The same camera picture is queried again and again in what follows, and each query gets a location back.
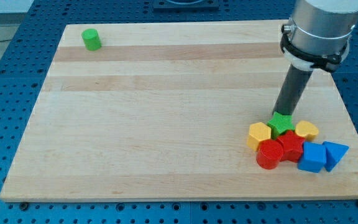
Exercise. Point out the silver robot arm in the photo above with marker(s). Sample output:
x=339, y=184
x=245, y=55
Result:
x=317, y=33

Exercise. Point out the wooden board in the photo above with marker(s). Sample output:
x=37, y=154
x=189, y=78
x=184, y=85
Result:
x=161, y=112

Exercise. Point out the yellow hexagon block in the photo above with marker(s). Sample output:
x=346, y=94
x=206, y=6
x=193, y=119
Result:
x=258, y=132

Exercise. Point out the red cylinder block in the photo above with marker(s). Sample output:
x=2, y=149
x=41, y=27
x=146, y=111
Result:
x=270, y=154

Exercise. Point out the green star block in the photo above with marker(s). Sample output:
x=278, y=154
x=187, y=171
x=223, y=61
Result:
x=280, y=124

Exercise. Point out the green cylinder block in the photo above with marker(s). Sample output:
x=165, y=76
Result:
x=91, y=39

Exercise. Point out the red star block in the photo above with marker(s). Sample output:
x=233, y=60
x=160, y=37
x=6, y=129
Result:
x=292, y=146

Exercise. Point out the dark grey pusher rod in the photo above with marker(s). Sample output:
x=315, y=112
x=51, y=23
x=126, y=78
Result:
x=291, y=90

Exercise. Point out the yellow heart block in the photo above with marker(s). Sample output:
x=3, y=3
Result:
x=306, y=130

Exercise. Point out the blue cube block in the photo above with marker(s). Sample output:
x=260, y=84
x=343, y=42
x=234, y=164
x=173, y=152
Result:
x=313, y=158

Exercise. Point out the blue triangle block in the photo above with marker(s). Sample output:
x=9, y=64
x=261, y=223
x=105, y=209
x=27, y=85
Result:
x=334, y=153

